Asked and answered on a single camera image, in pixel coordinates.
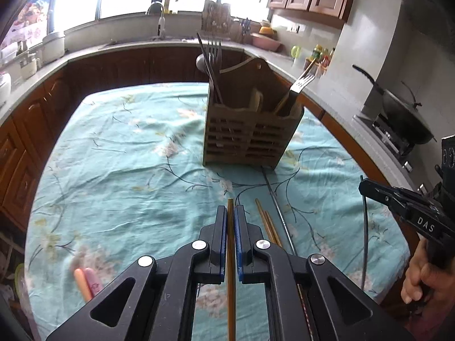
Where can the yellow bottle on sill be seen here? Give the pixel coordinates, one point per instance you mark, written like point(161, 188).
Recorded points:
point(167, 6)

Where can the orange plastic spoon handle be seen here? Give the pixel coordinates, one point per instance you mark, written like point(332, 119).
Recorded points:
point(82, 284)

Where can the dish drying rack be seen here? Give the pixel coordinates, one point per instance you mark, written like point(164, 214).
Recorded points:
point(216, 19)

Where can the wooden utensil holder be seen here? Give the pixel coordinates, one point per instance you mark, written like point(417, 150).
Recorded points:
point(251, 116)

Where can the steel fork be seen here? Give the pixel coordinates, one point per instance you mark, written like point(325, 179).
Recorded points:
point(296, 88)

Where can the wooden chopstick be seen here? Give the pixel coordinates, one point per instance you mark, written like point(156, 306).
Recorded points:
point(265, 221)
point(230, 273)
point(279, 242)

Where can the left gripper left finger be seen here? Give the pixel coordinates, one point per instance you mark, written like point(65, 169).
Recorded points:
point(209, 267)

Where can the tropical wall poster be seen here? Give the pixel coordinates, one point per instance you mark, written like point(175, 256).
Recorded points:
point(30, 25)

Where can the black wok pan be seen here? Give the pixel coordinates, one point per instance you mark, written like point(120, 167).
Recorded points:
point(404, 119)

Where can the gas stove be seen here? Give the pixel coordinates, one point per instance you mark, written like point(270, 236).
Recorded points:
point(399, 147)

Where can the thin metal utensil handle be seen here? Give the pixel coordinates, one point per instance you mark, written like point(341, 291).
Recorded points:
point(365, 242)

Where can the right hand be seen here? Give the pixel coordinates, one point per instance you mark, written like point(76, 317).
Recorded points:
point(421, 272)

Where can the dark fork in holder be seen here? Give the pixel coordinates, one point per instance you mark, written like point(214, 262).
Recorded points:
point(212, 53)

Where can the white pot with lid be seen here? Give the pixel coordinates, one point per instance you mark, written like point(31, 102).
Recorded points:
point(53, 47)

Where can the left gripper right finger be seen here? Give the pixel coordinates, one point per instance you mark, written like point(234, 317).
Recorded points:
point(252, 263)

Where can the teal floral tablecloth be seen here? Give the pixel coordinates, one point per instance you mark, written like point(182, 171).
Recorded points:
point(126, 178)

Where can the green cup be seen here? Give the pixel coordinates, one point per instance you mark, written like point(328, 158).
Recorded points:
point(295, 51)

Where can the pink plastic spoon handle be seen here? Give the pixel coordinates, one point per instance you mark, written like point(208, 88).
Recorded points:
point(93, 281)

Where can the kitchen faucet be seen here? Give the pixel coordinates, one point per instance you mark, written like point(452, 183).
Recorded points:
point(157, 8)

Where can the long steel utensil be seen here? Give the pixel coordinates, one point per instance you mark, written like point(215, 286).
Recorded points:
point(279, 212)

